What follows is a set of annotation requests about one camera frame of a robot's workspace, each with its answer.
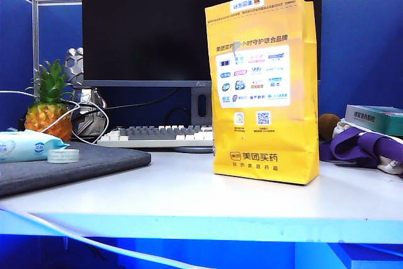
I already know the yellow paper bag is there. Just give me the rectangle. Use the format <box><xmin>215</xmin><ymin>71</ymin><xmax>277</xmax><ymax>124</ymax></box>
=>
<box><xmin>204</xmin><ymin>0</ymin><xmax>321</xmax><ymax>186</ymax></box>

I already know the grey monitor stand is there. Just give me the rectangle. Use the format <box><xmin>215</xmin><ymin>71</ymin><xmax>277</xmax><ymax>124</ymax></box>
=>
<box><xmin>172</xmin><ymin>86</ymin><xmax>216</xmax><ymax>154</ymax></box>

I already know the white and grey keyboard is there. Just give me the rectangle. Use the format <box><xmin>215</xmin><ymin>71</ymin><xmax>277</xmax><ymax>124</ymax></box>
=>
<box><xmin>96</xmin><ymin>125</ymin><xmax>214</xmax><ymax>149</ymax></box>

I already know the black computer monitor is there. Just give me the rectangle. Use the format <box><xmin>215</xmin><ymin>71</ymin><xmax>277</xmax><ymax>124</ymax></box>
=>
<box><xmin>81</xmin><ymin>0</ymin><xmax>323</xmax><ymax>88</ymax></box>

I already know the brown kiwi fruit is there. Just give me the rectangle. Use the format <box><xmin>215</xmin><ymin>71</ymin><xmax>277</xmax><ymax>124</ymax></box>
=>
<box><xmin>317</xmin><ymin>113</ymin><xmax>342</xmax><ymax>140</ymax></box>

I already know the grey felt laptop sleeve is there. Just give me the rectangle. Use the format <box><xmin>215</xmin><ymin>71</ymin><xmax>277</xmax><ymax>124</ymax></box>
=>
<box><xmin>0</xmin><ymin>141</ymin><xmax>152</xmax><ymax>198</ymax></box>

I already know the silver robot figurine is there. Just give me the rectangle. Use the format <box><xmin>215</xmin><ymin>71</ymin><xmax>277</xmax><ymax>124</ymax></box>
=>
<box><xmin>64</xmin><ymin>47</ymin><xmax>108</xmax><ymax>139</ymax></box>

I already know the white plush toy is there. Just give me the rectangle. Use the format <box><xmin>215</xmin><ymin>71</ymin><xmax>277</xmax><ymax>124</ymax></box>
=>
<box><xmin>332</xmin><ymin>118</ymin><xmax>403</xmax><ymax>175</ymax></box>

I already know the clear tape roll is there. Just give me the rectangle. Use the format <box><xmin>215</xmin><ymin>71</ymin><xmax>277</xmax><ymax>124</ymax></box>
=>
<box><xmin>47</xmin><ymin>149</ymin><xmax>80</xmax><ymax>164</ymax></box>

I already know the toy pineapple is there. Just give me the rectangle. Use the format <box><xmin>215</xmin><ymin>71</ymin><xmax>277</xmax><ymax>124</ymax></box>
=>
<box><xmin>24</xmin><ymin>59</ymin><xmax>75</xmax><ymax>143</ymax></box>

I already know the teal medicine box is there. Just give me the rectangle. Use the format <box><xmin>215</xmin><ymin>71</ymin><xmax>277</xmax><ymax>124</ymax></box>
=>
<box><xmin>343</xmin><ymin>104</ymin><xmax>403</xmax><ymax>137</ymax></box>

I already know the blue wet wipes pack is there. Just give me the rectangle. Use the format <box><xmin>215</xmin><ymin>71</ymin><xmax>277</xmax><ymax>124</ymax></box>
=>
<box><xmin>0</xmin><ymin>129</ymin><xmax>70</xmax><ymax>164</ymax></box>

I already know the black cable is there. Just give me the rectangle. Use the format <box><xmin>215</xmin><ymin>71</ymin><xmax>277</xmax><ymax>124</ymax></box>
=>
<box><xmin>71</xmin><ymin>88</ymin><xmax>193</xmax><ymax>125</ymax></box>

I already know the purple cloth strap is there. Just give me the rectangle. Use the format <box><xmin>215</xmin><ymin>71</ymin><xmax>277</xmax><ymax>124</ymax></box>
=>
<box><xmin>319</xmin><ymin>126</ymin><xmax>403</xmax><ymax>169</ymax></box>

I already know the thick white cable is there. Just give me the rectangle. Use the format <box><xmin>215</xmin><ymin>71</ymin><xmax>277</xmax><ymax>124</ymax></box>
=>
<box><xmin>0</xmin><ymin>207</ymin><xmax>218</xmax><ymax>269</ymax></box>

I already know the grey partition post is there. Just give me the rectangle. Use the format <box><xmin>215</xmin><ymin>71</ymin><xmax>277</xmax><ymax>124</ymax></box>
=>
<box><xmin>31</xmin><ymin>0</ymin><xmax>40</xmax><ymax>115</ymax></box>

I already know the thin white cable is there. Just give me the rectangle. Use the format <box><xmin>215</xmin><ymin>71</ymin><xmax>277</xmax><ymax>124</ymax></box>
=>
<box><xmin>0</xmin><ymin>90</ymin><xmax>110</xmax><ymax>146</ymax></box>

